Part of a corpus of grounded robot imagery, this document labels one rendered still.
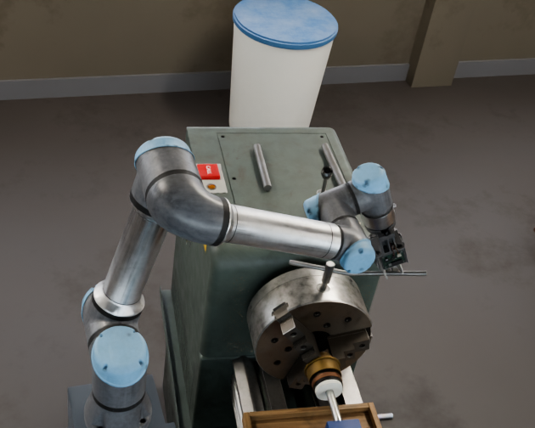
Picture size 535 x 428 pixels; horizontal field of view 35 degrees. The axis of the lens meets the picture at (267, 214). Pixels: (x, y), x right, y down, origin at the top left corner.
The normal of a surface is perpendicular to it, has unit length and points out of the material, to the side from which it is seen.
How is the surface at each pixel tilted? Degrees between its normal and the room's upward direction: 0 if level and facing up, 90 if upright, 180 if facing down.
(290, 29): 0
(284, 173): 0
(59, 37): 90
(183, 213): 61
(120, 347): 7
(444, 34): 90
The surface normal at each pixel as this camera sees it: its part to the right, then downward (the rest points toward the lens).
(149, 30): 0.30, 0.64
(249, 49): -0.67, 0.45
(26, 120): 0.14, -0.76
